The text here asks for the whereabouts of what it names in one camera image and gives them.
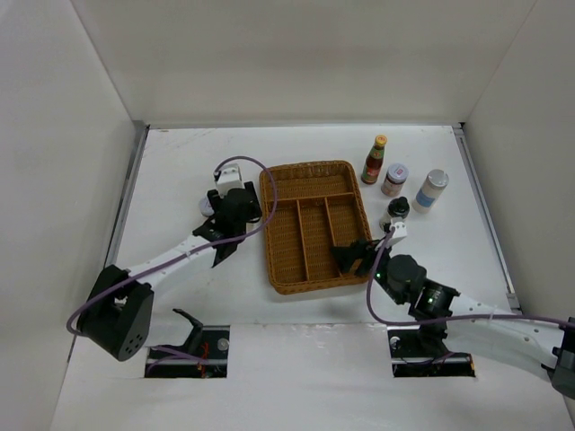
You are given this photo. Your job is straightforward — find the right aluminium frame rail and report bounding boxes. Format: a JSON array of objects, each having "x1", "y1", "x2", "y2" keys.
[{"x1": 452, "y1": 123, "x2": 523, "y2": 313}]

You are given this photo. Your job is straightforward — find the black-top salt grinder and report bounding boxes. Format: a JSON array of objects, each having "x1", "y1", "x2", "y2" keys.
[{"x1": 379, "y1": 197, "x2": 411, "y2": 231}]

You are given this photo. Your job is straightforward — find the brown wicker divided basket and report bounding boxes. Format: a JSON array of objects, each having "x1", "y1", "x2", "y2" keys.
[{"x1": 260, "y1": 160, "x2": 371, "y2": 295}]

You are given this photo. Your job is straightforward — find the aluminium frame rail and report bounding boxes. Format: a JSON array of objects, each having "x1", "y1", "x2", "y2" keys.
[
  {"x1": 452, "y1": 123, "x2": 523, "y2": 313},
  {"x1": 102, "y1": 120, "x2": 150, "y2": 268}
]

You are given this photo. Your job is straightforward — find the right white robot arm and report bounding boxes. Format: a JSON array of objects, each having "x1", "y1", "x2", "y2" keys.
[{"x1": 331, "y1": 239, "x2": 574, "y2": 399}]

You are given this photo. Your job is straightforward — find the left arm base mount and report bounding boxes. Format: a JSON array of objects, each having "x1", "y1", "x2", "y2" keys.
[{"x1": 144, "y1": 309, "x2": 231, "y2": 379}]

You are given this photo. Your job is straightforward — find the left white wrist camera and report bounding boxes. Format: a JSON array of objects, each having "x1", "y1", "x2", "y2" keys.
[{"x1": 214, "y1": 163, "x2": 244, "y2": 196}]

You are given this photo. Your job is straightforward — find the spice jar white lid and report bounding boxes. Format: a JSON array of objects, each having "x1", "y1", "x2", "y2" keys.
[
  {"x1": 381, "y1": 163, "x2": 409, "y2": 198},
  {"x1": 199, "y1": 197, "x2": 215, "y2": 217}
]

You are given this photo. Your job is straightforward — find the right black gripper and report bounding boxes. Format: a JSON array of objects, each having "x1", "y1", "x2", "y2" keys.
[{"x1": 330, "y1": 236, "x2": 406, "y2": 304}]

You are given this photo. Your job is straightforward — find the red sauce bottle yellow cap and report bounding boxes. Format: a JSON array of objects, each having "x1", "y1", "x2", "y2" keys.
[{"x1": 360, "y1": 135, "x2": 387, "y2": 185}]

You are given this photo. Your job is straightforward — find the right tall blue-label shaker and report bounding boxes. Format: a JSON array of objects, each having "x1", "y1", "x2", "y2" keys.
[{"x1": 411, "y1": 169, "x2": 449, "y2": 214}]

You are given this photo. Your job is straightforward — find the left aluminium frame rail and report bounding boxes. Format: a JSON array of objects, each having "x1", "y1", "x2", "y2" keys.
[{"x1": 102, "y1": 120, "x2": 150, "y2": 268}]

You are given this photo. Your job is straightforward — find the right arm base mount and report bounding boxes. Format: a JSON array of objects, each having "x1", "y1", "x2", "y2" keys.
[{"x1": 387, "y1": 329, "x2": 475, "y2": 378}]

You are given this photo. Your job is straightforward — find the right spice jar white lid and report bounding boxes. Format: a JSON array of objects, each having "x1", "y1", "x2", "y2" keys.
[{"x1": 381, "y1": 163, "x2": 409, "y2": 198}]

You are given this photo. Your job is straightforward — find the left spice jar white lid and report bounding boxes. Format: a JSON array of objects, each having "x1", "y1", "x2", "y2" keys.
[{"x1": 199, "y1": 197, "x2": 215, "y2": 217}]

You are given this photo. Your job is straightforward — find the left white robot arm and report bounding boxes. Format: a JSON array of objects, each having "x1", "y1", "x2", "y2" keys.
[{"x1": 67, "y1": 181, "x2": 262, "y2": 362}]

